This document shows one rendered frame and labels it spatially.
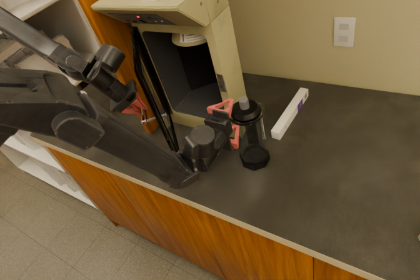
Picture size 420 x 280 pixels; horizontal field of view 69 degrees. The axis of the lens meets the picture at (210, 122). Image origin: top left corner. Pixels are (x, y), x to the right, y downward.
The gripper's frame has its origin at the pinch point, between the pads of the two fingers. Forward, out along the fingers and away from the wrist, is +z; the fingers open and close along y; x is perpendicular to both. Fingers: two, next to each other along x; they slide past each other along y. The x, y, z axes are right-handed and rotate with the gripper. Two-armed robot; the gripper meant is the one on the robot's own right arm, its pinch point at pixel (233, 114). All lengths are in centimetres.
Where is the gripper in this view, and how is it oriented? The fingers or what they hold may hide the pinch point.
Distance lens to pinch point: 88.1
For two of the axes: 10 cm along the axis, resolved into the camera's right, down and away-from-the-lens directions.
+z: 5.0, -6.6, 5.6
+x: -8.4, -1.9, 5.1
